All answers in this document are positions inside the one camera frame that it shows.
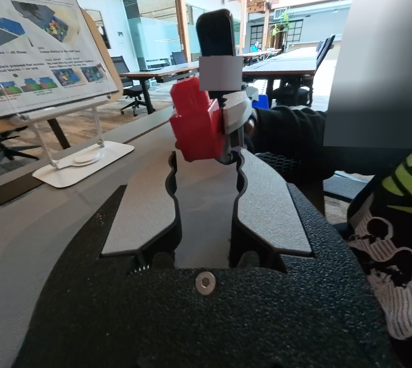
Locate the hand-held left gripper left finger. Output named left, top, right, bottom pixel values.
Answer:
left=101, top=151, right=184, bottom=259

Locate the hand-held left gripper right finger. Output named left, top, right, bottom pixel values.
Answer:
left=229, top=149, right=315, bottom=258

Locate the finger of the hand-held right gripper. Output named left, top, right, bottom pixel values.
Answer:
left=219, top=90, right=253, bottom=164

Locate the blue plastic bin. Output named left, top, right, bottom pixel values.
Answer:
left=251, top=93, right=271, bottom=109

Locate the red mega block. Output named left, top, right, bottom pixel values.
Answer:
left=170, top=76, right=227, bottom=163

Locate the black perforated rubber pad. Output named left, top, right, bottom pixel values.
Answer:
left=256, top=151, right=335, bottom=186

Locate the potted green plant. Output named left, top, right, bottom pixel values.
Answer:
left=271, top=11, right=291, bottom=37

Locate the long dark table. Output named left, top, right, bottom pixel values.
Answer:
left=119, top=61, right=201, bottom=115

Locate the black office chair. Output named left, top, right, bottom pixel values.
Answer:
left=111, top=56, right=152, bottom=116

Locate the person's printed top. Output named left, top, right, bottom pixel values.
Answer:
left=348, top=152, right=412, bottom=356

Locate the printed instruction sheet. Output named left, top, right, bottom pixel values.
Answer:
left=0, top=0, right=120, bottom=117

